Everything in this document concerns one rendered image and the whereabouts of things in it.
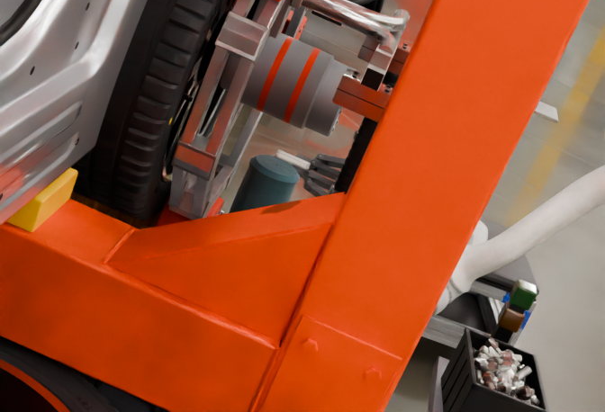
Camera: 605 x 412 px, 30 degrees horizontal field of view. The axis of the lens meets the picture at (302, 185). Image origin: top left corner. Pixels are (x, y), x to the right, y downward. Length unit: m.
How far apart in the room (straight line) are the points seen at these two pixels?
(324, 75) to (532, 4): 0.66
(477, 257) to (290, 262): 0.68
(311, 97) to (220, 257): 0.52
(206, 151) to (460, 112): 0.53
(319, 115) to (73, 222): 0.52
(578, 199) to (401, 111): 0.80
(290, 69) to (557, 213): 0.56
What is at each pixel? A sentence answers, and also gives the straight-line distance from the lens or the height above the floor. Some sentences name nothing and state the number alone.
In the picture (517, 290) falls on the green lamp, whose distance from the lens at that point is 2.10.
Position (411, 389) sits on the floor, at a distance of 3.02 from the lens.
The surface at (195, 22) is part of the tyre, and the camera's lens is 1.67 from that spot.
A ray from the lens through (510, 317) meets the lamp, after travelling 2.12.
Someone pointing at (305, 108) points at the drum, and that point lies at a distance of 1.92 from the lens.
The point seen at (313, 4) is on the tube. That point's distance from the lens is 1.91.
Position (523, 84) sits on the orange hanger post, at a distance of 1.35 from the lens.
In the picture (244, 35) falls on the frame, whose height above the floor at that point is 0.96.
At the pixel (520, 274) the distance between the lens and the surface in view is 3.09.
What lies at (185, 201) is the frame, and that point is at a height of 0.62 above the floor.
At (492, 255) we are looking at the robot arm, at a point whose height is 0.70.
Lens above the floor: 1.40
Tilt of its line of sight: 21 degrees down
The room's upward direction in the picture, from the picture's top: 23 degrees clockwise
